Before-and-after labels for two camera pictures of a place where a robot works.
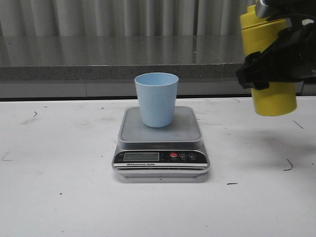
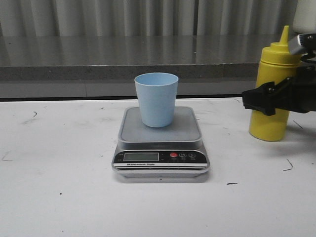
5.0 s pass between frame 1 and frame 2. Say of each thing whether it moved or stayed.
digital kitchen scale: stayed
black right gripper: moved
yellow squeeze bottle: moved
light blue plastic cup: stayed
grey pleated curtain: stayed
